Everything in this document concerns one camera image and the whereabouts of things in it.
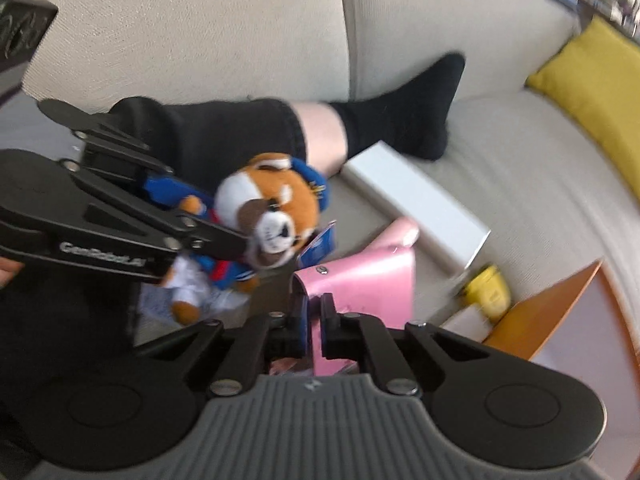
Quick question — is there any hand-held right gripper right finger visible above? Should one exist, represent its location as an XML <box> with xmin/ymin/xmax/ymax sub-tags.
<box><xmin>319</xmin><ymin>293</ymin><xmax>492</xmax><ymax>397</ymax></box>

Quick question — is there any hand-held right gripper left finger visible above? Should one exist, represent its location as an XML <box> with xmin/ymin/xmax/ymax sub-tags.
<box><xmin>135</xmin><ymin>293</ymin><xmax>309</xmax><ymax>397</ymax></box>

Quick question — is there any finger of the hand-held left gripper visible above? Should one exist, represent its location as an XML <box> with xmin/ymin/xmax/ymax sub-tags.
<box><xmin>60</xmin><ymin>158</ymin><xmax>250</xmax><ymax>263</ymax></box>
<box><xmin>38</xmin><ymin>98</ymin><xmax>174</xmax><ymax>177</ymax></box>

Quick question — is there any pink pouch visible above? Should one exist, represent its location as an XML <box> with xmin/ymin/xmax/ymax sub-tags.
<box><xmin>269</xmin><ymin>216</ymin><xmax>421</xmax><ymax>378</ymax></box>

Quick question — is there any red panda plush toy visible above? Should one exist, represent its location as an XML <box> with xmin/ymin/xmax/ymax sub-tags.
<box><xmin>142</xmin><ymin>152</ymin><xmax>337</xmax><ymax>327</ymax></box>

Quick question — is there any yellow tape measure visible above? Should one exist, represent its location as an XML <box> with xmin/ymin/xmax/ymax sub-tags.
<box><xmin>461</xmin><ymin>264</ymin><xmax>513</xmax><ymax>322</ymax></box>

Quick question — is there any orange cardboard box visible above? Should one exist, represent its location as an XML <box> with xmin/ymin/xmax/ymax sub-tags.
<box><xmin>439</xmin><ymin>259</ymin><xmax>640</xmax><ymax>413</ymax></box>

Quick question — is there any person's left hand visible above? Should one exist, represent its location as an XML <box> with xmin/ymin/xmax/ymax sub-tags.
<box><xmin>0</xmin><ymin>256</ymin><xmax>25</xmax><ymax>291</ymax></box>

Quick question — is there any person's left leg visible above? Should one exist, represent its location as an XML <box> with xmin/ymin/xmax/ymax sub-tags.
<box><xmin>292</xmin><ymin>101</ymin><xmax>349</xmax><ymax>173</ymax></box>

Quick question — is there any beige sofa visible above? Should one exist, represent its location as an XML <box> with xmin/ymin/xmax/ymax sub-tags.
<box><xmin>0</xmin><ymin>0</ymin><xmax>640</xmax><ymax>361</ymax></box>

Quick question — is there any white rectangular box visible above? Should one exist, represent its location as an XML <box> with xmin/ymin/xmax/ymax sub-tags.
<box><xmin>340</xmin><ymin>141</ymin><xmax>493</xmax><ymax>272</ymax></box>

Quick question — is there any black sock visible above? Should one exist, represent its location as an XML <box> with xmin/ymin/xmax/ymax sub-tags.
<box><xmin>327</xmin><ymin>52</ymin><xmax>467</xmax><ymax>162</ymax></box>

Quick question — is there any yellow cushion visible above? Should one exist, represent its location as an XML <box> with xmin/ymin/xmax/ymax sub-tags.
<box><xmin>525</xmin><ymin>15</ymin><xmax>640</xmax><ymax>203</ymax></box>

